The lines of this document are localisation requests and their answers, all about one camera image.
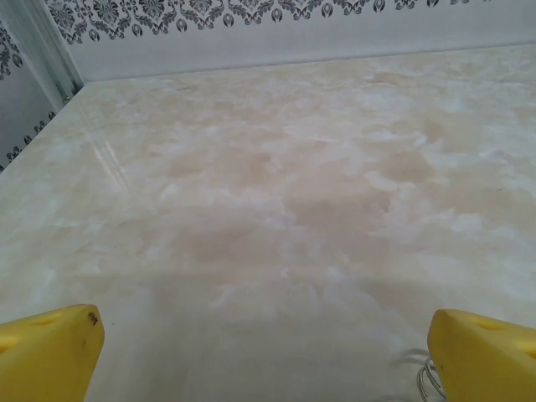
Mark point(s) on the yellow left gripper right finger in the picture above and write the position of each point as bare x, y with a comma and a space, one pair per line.
486, 364

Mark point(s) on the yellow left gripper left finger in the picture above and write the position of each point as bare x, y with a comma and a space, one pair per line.
46, 356

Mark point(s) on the aluminium frame post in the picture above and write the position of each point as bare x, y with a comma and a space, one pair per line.
46, 46

